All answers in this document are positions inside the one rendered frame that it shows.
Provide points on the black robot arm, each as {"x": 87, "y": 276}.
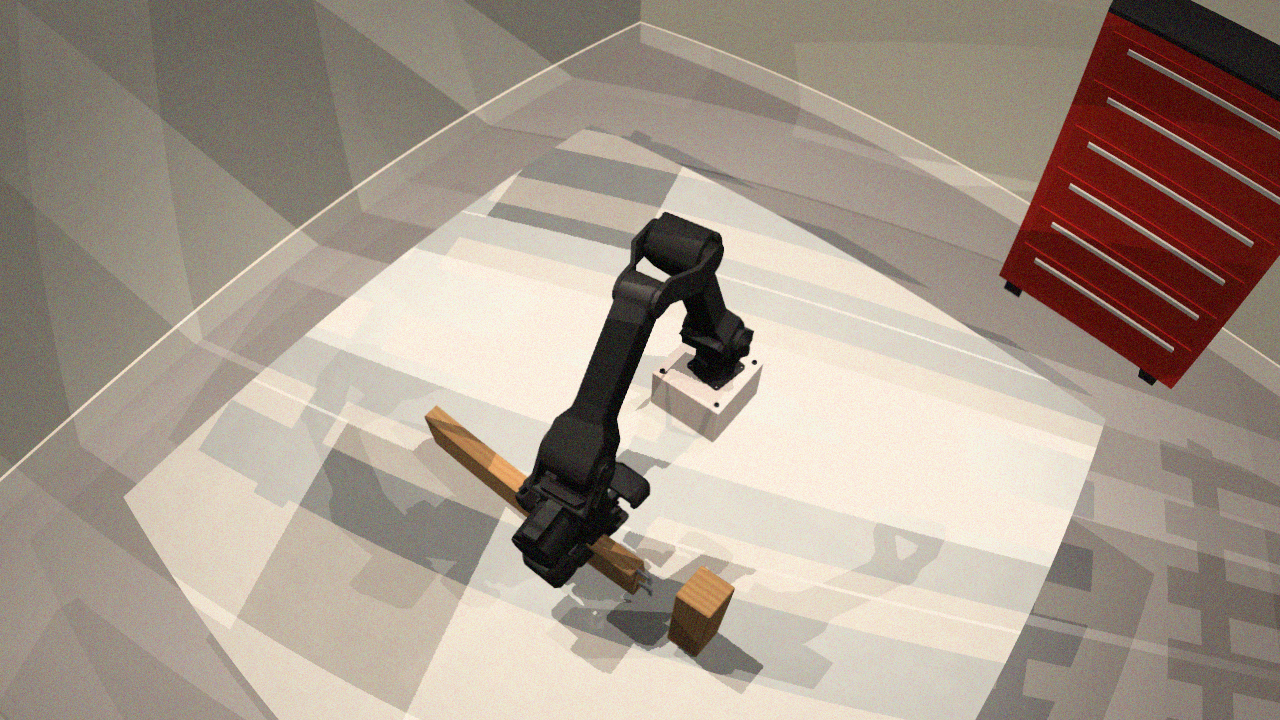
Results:
{"x": 575, "y": 461}

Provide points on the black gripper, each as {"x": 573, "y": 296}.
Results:
{"x": 627, "y": 484}

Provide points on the wooden bed post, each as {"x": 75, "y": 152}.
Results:
{"x": 699, "y": 609}

